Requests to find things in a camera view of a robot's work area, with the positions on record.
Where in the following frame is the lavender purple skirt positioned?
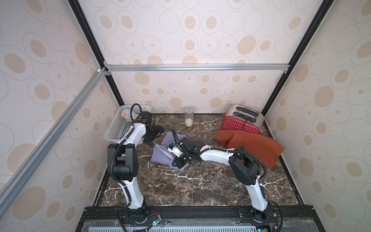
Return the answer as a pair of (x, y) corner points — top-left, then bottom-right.
(151, 131), (189, 172)

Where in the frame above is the floral pastel skirt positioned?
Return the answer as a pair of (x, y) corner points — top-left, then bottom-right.
(120, 108), (139, 121)

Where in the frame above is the rust orange skirt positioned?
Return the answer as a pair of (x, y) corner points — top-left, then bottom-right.
(214, 130), (284, 167)

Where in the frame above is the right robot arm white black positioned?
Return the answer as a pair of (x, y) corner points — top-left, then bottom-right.
(168, 137), (274, 223)

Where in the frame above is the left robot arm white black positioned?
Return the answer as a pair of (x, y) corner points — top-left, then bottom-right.
(106, 111), (164, 209)

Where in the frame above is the white plastic perforated basket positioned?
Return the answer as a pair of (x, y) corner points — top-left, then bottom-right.
(105, 105), (151, 146)

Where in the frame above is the glass jar with white powder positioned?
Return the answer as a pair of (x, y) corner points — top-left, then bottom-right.
(184, 107), (194, 128)

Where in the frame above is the red polka dot toaster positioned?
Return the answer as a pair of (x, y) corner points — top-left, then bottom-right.
(219, 104), (264, 134)

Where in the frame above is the horizontal aluminium frame bar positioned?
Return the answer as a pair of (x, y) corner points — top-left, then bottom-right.
(106, 63), (290, 72)

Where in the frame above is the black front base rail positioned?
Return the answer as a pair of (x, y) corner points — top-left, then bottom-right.
(76, 205), (325, 232)

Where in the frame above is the black left corner post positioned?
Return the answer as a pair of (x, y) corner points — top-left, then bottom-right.
(68, 0), (125, 106)

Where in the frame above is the black corner post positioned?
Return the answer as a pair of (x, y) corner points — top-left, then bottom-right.
(68, 0), (125, 106)
(262, 0), (335, 116)

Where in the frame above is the diagonal aluminium frame bar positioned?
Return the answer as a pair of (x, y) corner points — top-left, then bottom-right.
(1, 67), (107, 217)

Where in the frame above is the black right corner post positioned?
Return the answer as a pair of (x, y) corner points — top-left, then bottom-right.
(262, 0), (335, 116)

